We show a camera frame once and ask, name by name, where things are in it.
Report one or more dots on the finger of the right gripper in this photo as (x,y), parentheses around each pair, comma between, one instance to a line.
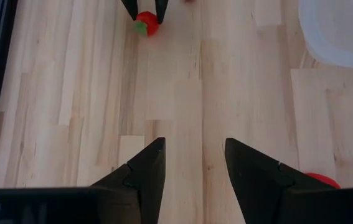
(131,7)
(161,9)

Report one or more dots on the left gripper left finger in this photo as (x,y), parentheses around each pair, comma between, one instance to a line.
(148,174)

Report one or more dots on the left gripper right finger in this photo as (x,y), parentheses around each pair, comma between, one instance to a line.
(257,180)

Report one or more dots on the clear plastic tupperware container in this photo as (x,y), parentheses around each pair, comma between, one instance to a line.
(325,46)

